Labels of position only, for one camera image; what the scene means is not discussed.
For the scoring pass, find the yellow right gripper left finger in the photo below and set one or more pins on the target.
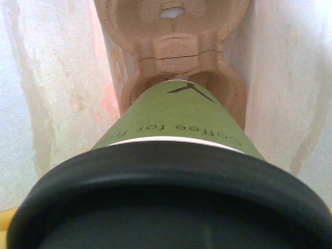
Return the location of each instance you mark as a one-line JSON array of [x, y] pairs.
[[5, 219]]

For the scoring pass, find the brown pulp cup carrier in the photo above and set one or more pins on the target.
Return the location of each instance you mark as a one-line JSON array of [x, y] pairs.
[[176, 52]]

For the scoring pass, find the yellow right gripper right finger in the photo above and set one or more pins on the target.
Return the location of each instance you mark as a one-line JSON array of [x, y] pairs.
[[330, 210]]

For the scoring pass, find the green paper cup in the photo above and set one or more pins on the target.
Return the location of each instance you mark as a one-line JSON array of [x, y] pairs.
[[176, 116]]

